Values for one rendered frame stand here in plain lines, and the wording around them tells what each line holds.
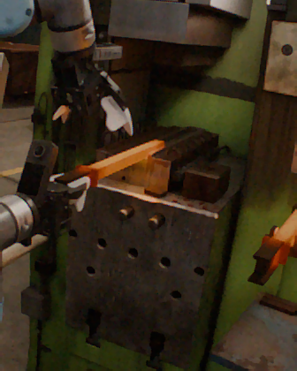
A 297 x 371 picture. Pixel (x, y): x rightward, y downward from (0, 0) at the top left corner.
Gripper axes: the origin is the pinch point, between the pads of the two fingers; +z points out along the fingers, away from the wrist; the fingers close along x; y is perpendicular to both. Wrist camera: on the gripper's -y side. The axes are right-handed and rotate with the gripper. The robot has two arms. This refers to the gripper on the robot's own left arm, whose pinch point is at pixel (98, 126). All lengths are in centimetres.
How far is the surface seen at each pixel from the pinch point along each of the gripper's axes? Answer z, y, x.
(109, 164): 8.9, 0.8, 1.2
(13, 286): 136, -20, -89
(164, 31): -6.6, -29.3, 2.5
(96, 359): 70, 20, -5
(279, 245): 1.5, 15.9, 39.5
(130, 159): 14.5, -7.2, 1.4
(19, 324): 125, 1, -66
